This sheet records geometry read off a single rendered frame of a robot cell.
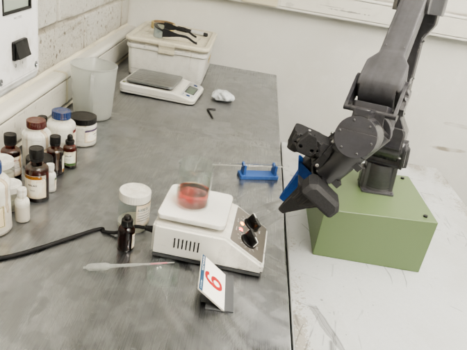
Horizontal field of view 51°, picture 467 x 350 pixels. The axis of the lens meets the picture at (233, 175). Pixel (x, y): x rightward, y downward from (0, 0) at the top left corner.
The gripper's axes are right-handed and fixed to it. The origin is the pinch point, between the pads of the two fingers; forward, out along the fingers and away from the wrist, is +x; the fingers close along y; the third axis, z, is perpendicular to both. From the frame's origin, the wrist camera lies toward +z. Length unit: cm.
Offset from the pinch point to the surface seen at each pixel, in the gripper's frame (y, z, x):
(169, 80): -91, 26, 36
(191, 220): 1.9, 8.7, 15.8
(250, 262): 2.7, -3.7, 14.1
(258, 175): -36.9, -4.5, 17.5
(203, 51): -104, 24, 24
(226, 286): 6.9, -2.6, 18.0
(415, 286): -4.8, -31.3, -0.8
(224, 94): -90, 9, 26
